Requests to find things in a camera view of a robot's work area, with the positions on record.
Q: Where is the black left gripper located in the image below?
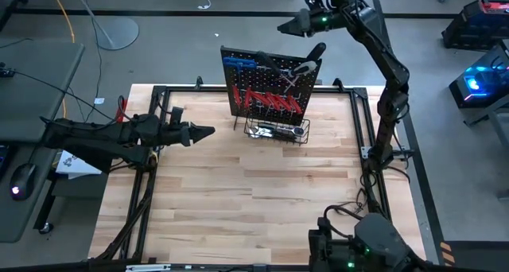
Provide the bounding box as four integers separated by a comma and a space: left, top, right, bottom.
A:
157, 120, 216, 148

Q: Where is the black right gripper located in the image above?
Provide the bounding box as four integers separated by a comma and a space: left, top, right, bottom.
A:
276, 5, 345, 38

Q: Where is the black pegboard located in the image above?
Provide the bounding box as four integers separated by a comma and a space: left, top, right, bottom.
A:
220, 45, 324, 126

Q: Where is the blue T-handle hex key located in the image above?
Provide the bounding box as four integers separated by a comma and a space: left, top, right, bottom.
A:
222, 56, 258, 91

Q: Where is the chrome ratchet wrench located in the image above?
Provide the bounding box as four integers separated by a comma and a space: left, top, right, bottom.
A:
273, 124, 306, 138

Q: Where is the chrome hook rack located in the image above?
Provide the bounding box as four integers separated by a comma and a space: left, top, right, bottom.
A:
234, 63, 296, 77

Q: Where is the red flat object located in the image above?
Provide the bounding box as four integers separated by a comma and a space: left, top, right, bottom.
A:
114, 98, 129, 124

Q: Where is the black diagonal beam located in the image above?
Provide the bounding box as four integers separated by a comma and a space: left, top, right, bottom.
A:
69, 146, 115, 174

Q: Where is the grey round-base floor stand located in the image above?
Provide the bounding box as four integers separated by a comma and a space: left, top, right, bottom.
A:
70, 0, 141, 52

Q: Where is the white paper booklet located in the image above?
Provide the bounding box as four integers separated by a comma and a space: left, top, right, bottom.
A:
54, 150, 103, 181

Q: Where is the grey metal bar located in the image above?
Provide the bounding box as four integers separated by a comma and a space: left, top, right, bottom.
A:
125, 263, 311, 272

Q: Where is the grey desk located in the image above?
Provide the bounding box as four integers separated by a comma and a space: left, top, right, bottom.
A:
0, 39, 86, 243

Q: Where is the black crate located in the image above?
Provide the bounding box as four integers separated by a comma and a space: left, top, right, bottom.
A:
441, 0, 509, 52

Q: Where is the black computer mouse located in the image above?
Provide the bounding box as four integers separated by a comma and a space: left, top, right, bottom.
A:
8, 162, 38, 202

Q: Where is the black computer with lights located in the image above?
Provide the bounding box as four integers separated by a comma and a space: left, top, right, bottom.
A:
448, 41, 509, 110

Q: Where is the grey furniture piece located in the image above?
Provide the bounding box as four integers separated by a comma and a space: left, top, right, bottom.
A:
463, 104, 509, 204

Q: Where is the hazard-striped black mat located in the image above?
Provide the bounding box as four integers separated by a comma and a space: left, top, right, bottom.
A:
438, 239, 509, 272

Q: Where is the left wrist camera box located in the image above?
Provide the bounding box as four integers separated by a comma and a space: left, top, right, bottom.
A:
169, 106, 185, 125

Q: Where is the chrome ring tool holder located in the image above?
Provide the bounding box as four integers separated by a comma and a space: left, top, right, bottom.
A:
234, 99, 305, 120

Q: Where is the black metal table frame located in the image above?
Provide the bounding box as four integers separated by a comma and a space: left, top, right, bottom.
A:
89, 76, 429, 267

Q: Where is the black wire basket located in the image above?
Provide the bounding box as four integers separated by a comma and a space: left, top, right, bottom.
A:
243, 116, 312, 146

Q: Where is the thin black cable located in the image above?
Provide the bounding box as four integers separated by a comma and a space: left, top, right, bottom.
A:
0, 67, 120, 124

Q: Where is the loose black cable bundle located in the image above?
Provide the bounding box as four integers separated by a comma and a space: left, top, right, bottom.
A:
333, 187, 369, 217

